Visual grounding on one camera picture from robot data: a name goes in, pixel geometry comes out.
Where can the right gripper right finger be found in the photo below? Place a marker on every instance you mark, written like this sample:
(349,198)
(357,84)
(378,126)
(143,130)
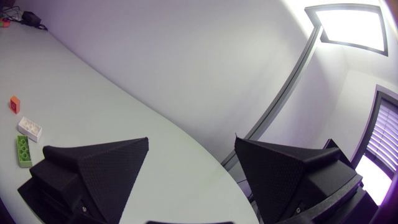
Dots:
(276,177)

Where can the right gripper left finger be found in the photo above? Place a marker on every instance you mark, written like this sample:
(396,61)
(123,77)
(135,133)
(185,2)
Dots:
(109,177)

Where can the green toy brick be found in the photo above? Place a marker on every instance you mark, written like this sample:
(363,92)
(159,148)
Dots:
(24,151)

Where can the white toy brick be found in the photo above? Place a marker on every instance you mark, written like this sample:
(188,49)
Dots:
(30,128)

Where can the window blind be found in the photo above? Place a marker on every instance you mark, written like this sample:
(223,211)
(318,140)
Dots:
(382,133)

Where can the orange toy brick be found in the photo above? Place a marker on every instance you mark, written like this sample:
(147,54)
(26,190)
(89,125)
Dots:
(14,104)

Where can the grey floor lamp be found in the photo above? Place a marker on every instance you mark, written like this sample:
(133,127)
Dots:
(348,28)

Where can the black power brick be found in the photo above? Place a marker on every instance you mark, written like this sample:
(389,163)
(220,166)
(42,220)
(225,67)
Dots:
(30,18)

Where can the red toy brick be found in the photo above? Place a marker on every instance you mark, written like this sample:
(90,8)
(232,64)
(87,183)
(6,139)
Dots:
(5,23)

